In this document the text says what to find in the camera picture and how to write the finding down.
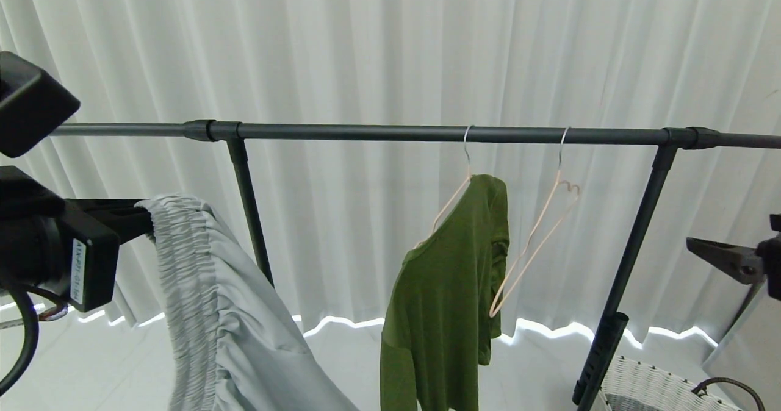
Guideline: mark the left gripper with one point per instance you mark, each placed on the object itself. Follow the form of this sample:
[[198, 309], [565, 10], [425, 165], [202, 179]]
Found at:
[[36, 246]]

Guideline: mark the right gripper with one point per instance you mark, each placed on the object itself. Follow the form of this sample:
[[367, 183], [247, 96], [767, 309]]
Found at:
[[773, 264]]

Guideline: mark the pale grey garment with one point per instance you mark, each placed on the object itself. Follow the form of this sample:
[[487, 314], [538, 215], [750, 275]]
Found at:
[[244, 338]]

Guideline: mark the pink clothes hanger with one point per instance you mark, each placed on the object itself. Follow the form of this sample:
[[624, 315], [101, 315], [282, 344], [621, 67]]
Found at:
[[451, 204], [559, 167]]

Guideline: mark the green printed shirt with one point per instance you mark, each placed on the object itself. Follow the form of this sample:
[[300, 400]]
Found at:
[[445, 307]]

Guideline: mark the white laundry basket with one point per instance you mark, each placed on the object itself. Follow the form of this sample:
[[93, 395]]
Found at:
[[647, 386]]

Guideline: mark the black clothes rack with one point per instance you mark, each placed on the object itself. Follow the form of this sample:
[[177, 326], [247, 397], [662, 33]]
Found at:
[[366, 132]]

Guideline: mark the white curtain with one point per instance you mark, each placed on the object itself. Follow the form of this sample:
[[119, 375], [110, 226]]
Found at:
[[366, 45]]

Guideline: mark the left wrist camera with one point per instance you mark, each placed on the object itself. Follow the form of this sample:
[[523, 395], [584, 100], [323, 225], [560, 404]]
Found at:
[[30, 106]]

